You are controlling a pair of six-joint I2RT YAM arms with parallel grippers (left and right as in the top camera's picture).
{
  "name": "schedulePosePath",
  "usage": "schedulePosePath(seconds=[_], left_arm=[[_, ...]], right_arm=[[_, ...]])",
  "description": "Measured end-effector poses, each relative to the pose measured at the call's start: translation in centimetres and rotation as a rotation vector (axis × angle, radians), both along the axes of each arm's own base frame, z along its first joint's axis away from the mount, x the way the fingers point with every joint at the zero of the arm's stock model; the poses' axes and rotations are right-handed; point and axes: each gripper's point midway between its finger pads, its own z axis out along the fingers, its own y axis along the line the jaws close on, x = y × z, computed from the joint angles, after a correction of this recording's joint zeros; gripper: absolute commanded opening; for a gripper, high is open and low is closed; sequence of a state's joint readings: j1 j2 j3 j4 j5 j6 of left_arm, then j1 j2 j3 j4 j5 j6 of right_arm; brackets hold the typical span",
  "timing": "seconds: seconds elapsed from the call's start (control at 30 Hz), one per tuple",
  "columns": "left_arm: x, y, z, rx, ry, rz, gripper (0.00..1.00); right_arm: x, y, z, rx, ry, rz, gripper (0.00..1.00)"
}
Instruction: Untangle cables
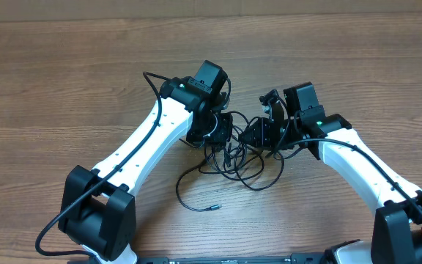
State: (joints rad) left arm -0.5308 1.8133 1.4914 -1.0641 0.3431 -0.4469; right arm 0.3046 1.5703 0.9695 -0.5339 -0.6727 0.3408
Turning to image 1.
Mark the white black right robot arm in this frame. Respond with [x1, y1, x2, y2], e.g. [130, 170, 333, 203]
[239, 83, 422, 263]

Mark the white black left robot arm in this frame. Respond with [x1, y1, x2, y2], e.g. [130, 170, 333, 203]
[51, 73, 230, 263]

